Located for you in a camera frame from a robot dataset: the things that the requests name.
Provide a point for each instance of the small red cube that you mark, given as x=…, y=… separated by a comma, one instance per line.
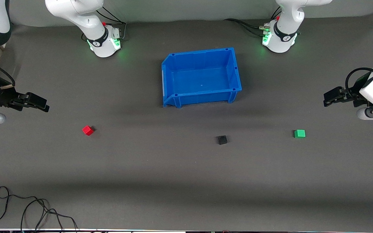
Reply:
x=88, y=130

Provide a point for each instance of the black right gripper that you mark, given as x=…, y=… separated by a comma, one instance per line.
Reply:
x=1, y=97

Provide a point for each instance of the small black cube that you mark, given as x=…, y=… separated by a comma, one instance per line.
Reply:
x=222, y=139

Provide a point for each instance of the small green cube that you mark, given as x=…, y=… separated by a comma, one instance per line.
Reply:
x=299, y=133

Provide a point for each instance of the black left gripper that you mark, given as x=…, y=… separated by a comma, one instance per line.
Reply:
x=351, y=94

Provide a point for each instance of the blue plastic storage bin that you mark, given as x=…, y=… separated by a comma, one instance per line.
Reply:
x=202, y=79

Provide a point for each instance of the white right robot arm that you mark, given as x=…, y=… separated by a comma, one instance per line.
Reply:
x=99, y=35

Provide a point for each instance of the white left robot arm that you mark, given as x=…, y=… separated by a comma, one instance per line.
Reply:
x=282, y=32

